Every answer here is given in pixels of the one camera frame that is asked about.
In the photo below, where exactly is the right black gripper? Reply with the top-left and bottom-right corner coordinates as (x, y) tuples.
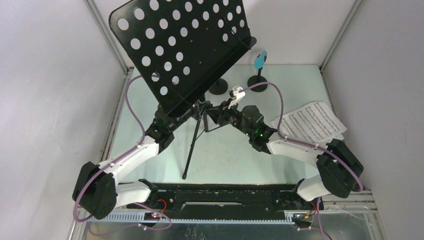
(205, 98), (253, 139)

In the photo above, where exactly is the sheet music page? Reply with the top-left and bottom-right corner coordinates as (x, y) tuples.
(281, 101), (347, 143)
(280, 111), (347, 143)

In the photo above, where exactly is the black music stand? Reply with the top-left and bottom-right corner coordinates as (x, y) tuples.
(108, 0), (258, 180)

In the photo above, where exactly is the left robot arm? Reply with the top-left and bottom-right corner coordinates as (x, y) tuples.
(72, 107), (195, 220)

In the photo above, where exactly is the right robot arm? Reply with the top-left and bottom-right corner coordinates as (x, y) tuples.
(205, 103), (364, 209)

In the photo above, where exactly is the right black microphone stand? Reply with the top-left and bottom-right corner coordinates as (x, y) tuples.
(247, 67), (268, 93)

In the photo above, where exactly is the blue toy microphone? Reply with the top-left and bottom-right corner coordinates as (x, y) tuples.
(253, 50), (268, 70)

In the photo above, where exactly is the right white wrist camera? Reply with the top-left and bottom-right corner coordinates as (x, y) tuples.
(228, 85), (246, 109)

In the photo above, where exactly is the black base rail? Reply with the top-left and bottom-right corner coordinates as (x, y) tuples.
(127, 180), (325, 222)

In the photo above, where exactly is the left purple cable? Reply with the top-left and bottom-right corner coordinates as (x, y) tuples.
(72, 74), (173, 231)

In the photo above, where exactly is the aluminium frame rail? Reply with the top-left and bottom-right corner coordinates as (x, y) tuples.
(68, 190), (383, 240)

